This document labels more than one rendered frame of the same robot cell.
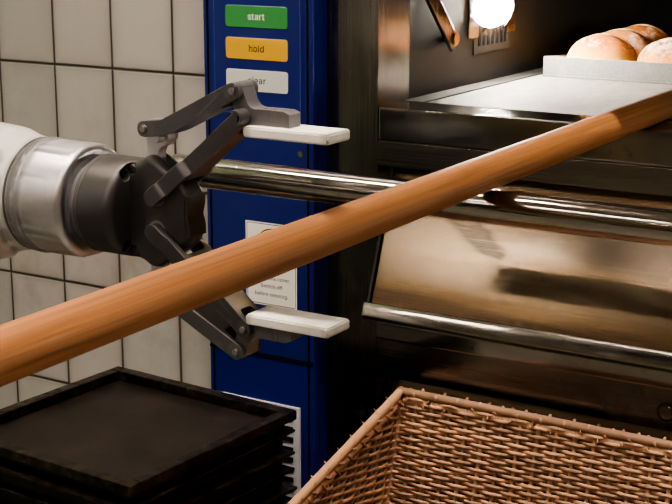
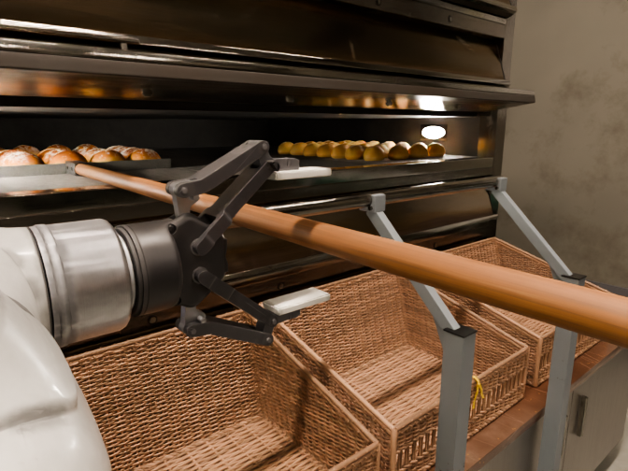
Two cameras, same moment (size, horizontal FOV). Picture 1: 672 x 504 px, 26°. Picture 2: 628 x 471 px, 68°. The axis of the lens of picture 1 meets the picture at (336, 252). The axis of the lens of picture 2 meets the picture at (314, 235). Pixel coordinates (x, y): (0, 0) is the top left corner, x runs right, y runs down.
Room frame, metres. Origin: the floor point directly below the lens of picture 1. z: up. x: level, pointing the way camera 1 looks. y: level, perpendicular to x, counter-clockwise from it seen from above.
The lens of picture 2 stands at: (0.83, 0.47, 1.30)
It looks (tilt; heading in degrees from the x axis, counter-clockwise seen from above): 13 degrees down; 288
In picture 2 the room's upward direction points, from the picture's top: straight up
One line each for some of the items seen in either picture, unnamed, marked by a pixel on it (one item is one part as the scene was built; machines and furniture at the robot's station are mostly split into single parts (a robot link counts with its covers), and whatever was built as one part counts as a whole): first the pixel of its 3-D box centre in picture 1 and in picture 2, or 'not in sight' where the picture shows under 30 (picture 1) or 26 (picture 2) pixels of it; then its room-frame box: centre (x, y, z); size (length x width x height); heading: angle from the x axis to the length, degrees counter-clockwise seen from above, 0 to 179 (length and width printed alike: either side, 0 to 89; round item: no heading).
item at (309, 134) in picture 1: (296, 133); (295, 173); (1.00, 0.03, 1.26); 0.07 x 0.03 x 0.01; 58
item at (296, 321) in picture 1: (297, 321); (296, 300); (1.00, 0.03, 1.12); 0.07 x 0.03 x 0.01; 58
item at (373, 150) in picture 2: not in sight; (359, 149); (1.30, -1.54, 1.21); 0.61 x 0.48 x 0.06; 148
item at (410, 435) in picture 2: not in sight; (393, 350); (0.99, -0.69, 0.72); 0.56 x 0.49 x 0.28; 58
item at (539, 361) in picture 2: not in sight; (510, 297); (0.67, -1.22, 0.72); 0.56 x 0.49 x 0.28; 58
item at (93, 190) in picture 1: (147, 208); (174, 262); (1.07, 0.14, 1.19); 0.09 x 0.07 x 0.08; 58
